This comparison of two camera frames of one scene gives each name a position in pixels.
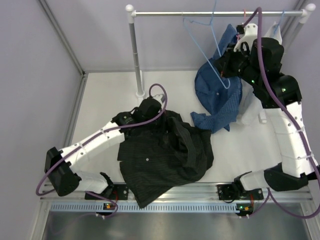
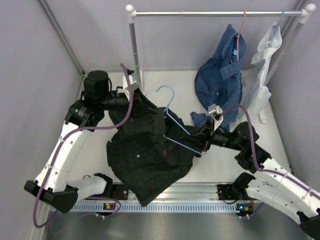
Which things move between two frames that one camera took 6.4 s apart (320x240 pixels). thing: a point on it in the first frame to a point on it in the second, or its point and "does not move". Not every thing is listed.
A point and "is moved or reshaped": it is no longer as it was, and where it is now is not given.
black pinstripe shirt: [156, 157] is moved or reshaped
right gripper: [224, 63] to [208, 134]
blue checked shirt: [221, 95] does not move
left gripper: [159, 111] to [137, 100]
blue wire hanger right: [284, 13] does not move
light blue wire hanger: [215, 40] to [166, 136]
